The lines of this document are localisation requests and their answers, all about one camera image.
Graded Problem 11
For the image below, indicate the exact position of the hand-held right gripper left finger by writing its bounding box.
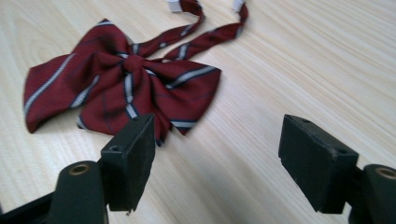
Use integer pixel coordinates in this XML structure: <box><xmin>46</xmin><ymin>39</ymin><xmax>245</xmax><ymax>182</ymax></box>
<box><xmin>99</xmin><ymin>113</ymin><xmax>156</xmax><ymax>214</ymax></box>

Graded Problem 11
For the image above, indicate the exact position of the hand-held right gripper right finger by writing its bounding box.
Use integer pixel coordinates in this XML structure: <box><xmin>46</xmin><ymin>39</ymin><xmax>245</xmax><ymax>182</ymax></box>
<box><xmin>277</xmin><ymin>113</ymin><xmax>360</xmax><ymax>215</ymax></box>

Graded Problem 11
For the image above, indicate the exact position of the dark red striped bow tie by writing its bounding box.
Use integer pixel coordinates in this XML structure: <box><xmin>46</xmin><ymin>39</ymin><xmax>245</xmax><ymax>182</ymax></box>
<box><xmin>22</xmin><ymin>0</ymin><xmax>250</xmax><ymax>147</ymax></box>

